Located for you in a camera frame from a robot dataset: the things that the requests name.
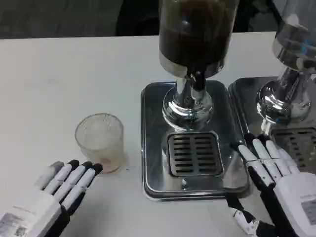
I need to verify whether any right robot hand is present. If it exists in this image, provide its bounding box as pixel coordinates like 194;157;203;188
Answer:
226;132;316;237

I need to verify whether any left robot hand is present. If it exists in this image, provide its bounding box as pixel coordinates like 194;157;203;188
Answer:
0;159;103;237

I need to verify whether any clear ribbed glass cup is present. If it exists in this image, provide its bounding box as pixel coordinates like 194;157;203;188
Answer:
75;113;129;174

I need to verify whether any slotted steel drip grid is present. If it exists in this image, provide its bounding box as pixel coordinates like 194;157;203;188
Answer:
270;127;316;171
167;132;225;176

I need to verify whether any steel drip tray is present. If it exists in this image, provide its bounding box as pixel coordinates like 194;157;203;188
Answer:
227;77;316;173
140;79;250;201

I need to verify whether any drink dispenser with clear tank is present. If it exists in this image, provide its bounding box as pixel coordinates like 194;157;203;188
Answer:
255;0;316;131

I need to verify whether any black dispenser tap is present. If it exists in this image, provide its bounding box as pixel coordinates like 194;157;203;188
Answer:
187;70;207;99

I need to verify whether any drink dispenser with brown drink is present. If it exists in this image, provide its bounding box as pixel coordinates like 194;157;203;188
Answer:
158;0;239;131

